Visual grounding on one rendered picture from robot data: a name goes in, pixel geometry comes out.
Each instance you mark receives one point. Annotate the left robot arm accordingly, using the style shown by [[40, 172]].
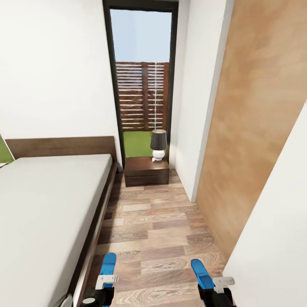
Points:
[[100, 296]]

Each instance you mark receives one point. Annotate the table lamp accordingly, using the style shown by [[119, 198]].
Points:
[[158, 143]]

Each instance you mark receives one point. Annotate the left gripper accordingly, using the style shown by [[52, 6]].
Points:
[[106, 294]]

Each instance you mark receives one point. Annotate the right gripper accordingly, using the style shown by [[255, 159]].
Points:
[[212, 299]]

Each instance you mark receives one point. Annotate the sandal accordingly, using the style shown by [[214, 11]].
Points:
[[204, 279], [108, 267]]

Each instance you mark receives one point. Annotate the sliding door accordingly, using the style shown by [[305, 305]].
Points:
[[261, 91]]

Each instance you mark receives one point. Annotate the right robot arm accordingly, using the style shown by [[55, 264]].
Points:
[[219, 296]]

